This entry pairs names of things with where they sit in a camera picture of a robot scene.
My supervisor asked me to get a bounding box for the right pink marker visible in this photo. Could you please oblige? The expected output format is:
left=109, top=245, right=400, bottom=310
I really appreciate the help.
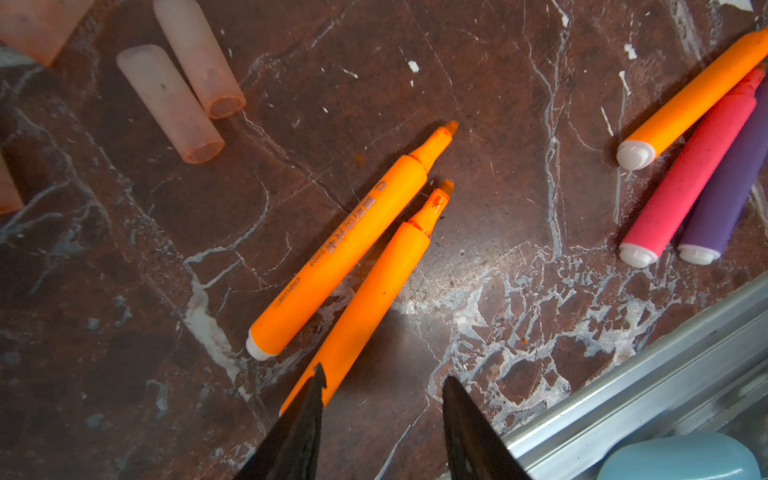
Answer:
left=619, top=67, right=766, bottom=268

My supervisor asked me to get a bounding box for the upper left orange marker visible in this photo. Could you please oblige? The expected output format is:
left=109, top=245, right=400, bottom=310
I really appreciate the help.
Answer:
left=246, top=121, right=458, bottom=361

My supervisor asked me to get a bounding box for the lower left orange marker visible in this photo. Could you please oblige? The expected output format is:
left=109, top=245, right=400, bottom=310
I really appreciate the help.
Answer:
left=280, top=180, right=454, bottom=414

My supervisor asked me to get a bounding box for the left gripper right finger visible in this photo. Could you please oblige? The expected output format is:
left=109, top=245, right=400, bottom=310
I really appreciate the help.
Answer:
left=442, top=376, right=531, bottom=480

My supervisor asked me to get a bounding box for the translucent pen cap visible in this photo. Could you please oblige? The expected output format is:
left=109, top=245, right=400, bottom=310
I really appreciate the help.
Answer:
left=116, top=44, right=225, bottom=164
left=1, top=0, right=95, bottom=66
left=153, top=0, right=246, bottom=119
left=0, top=157, right=24, bottom=215

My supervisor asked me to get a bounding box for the right orange marker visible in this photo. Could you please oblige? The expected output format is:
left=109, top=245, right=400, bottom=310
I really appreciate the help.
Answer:
left=616, top=29, right=767, bottom=171

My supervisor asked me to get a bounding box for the purple marker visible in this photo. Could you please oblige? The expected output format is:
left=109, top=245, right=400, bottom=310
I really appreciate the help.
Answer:
left=678, top=83, right=767, bottom=265

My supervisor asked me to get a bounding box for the aluminium front rail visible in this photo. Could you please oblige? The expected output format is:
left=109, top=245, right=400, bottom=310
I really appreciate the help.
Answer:
left=503, top=275, right=767, bottom=479

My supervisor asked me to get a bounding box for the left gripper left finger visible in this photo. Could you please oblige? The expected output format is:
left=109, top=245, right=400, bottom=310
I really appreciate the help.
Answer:
left=234, top=364, right=326, bottom=479

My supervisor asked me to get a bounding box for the orange marker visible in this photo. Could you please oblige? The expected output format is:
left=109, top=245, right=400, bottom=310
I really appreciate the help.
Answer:
left=616, top=29, right=767, bottom=171
left=280, top=180, right=454, bottom=414
left=246, top=121, right=458, bottom=361

